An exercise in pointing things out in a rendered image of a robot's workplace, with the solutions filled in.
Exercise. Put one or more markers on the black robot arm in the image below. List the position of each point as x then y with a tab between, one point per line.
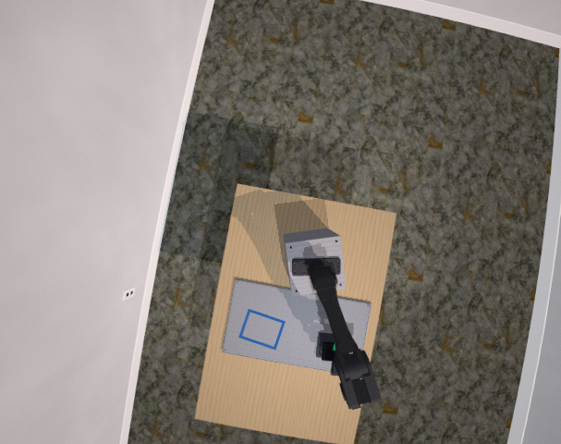
356	365

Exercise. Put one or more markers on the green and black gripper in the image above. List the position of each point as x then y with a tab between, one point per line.
333	368

